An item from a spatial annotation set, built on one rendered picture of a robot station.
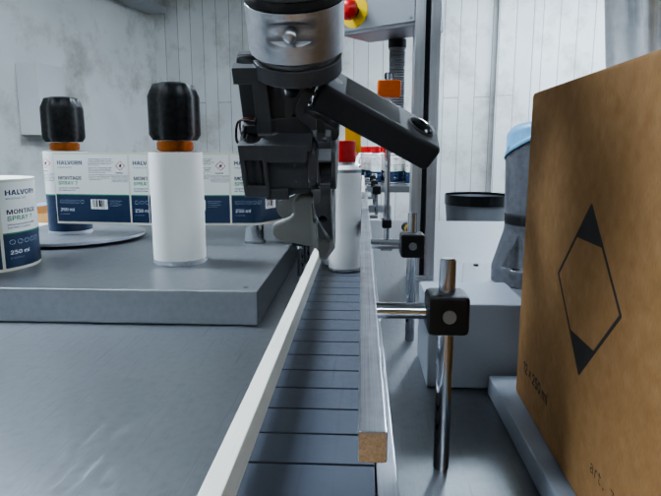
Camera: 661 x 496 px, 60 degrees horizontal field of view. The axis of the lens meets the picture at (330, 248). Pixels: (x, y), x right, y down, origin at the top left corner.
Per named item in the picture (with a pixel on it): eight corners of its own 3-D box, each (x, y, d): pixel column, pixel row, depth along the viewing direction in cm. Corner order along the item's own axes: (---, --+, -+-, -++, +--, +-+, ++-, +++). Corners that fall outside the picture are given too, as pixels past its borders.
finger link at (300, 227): (278, 257, 60) (270, 181, 54) (335, 257, 59) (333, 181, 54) (274, 277, 57) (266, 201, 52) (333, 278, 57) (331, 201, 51)
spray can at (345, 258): (332, 266, 96) (332, 141, 93) (363, 267, 95) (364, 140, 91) (325, 272, 91) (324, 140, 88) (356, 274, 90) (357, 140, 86)
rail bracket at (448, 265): (365, 455, 46) (367, 253, 44) (456, 458, 46) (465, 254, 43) (365, 477, 43) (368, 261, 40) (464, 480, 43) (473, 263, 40)
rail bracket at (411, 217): (364, 336, 76) (365, 211, 73) (420, 337, 76) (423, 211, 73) (364, 343, 73) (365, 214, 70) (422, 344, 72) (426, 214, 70)
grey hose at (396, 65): (386, 147, 120) (388, 41, 116) (403, 147, 120) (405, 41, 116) (387, 147, 117) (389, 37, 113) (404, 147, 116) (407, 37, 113)
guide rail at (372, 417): (361, 205, 129) (361, 199, 129) (366, 205, 129) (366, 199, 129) (356, 463, 23) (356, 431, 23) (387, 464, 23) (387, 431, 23)
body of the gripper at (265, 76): (258, 160, 57) (242, 37, 49) (344, 160, 56) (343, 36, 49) (245, 206, 51) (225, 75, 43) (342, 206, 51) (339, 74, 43)
